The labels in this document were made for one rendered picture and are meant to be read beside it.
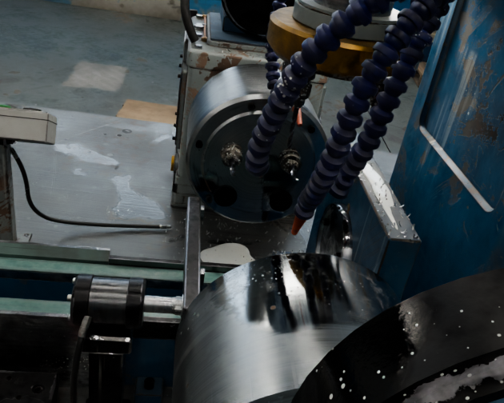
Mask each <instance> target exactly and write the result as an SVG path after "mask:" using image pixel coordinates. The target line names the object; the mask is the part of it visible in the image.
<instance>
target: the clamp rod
mask: <svg viewBox="0 0 504 403"><path fill-rule="evenodd" d="M176 298H180V299H182V297H163V296H151V295H145V298H144V306H143V312H145V313H170V314H175V313H180V314H181V312H175V310H174V308H175V306H181V308H182V304H177V303H176V301H175V300H176Z"/></svg>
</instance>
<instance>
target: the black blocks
mask: <svg viewBox="0 0 504 403"><path fill-rule="evenodd" d="M59 402H60V401H59V376H58V373H44V372H22V371H18V372H15V371H6V370H0V403H59Z"/></svg>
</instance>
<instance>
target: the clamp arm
mask: <svg viewBox="0 0 504 403"><path fill-rule="evenodd" d="M204 211H205V206H204V205H201V198H196V197H188V201H187V208H186V236H185V253H184V270H183V287H182V299H180V298H176V300H175V301H176V303H177V304H182V308H181V306H175V308H174V310H175V312H181V314H180V313H175V314H174V315H178V316H180V317H182V316H183V314H184V313H185V312H186V310H187V308H188V306H189V305H190V303H191V302H192V301H193V300H194V299H195V298H196V297H197V296H198V295H199V294H200V285H201V286H203V283H204V277H205V269H200V264H201V221H203V218H204ZM176 297H181V296H176Z"/></svg>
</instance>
